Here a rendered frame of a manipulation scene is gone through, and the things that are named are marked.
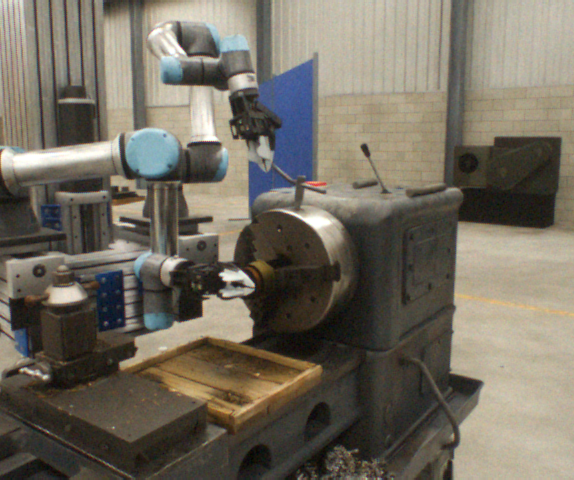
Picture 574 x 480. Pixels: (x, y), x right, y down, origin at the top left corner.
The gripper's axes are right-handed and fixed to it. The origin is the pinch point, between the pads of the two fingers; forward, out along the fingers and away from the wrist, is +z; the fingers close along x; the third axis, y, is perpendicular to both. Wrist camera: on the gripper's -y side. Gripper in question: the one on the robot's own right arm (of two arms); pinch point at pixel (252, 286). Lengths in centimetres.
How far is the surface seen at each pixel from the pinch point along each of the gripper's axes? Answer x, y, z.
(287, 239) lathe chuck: 8.7, -14.9, -1.4
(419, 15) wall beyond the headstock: 291, -1017, -426
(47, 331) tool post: -1.9, 43.2, -11.6
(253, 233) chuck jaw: 9.8, -10.8, -8.8
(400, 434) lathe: -50, -46, 17
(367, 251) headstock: 5.2, -30.7, 12.3
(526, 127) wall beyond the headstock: 68, -1010, -201
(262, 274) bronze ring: 2.1, -3.5, 0.1
